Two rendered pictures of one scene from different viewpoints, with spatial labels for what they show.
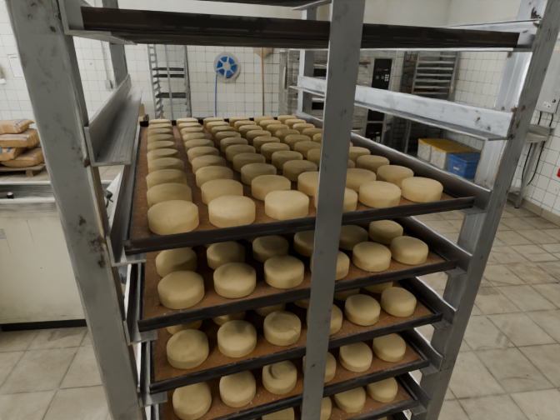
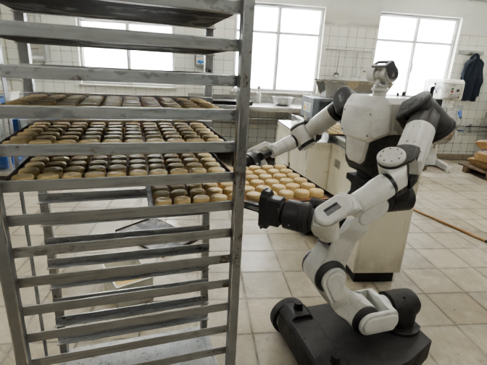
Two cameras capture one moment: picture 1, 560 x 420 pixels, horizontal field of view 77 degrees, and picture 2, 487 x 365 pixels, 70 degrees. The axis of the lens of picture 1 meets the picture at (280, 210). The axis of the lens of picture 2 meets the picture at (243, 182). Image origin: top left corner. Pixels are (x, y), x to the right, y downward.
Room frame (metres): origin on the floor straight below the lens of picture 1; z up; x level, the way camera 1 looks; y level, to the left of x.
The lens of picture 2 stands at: (1.02, -1.02, 1.35)
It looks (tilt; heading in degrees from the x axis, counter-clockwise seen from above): 18 degrees down; 91
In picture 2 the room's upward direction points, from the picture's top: 3 degrees clockwise
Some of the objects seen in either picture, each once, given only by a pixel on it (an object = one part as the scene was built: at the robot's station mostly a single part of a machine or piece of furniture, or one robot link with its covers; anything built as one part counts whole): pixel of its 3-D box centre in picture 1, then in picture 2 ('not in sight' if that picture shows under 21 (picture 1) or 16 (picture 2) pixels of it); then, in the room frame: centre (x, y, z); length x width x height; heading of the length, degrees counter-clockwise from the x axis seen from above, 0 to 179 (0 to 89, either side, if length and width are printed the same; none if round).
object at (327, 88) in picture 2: not in sight; (351, 89); (1.81, 1.91, 1.25); 0.56 x 0.29 x 0.14; 7
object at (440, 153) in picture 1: (450, 156); not in sight; (4.95, -2.44, 0.36); 0.47 x 0.38 x 0.26; 98
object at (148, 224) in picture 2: not in sight; (157, 235); (0.29, 1.57, 0.01); 0.60 x 0.40 x 0.03; 144
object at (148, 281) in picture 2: not in sight; (127, 281); (0.31, 0.80, 0.08); 0.30 x 0.22 x 0.16; 128
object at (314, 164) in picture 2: not in sight; (321, 171); (1.75, 2.38, 0.42); 1.28 x 0.72 x 0.84; 97
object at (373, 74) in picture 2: not in sight; (380, 77); (1.49, 0.36, 1.35); 0.10 x 0.07 x 0.09; 109
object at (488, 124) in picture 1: (353, 94); not in sight; (0.69, -0.13, 1.59); 0.64 x 0.03 x 0.03; 19
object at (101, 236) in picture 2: not in sight; (132, 235); (0.56, 0.24, 0.69); 0.64 x 0.03 x 0.03; 19
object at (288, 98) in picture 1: (332, 101); not in sight; (5.58, -0.75, 1.00); 1.56 x 1.20 x 2.01; 98
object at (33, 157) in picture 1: (27, 156); not in sight; (4.97, 3.71, 0.19); 0.72 x 0.42 x 0.15; 13
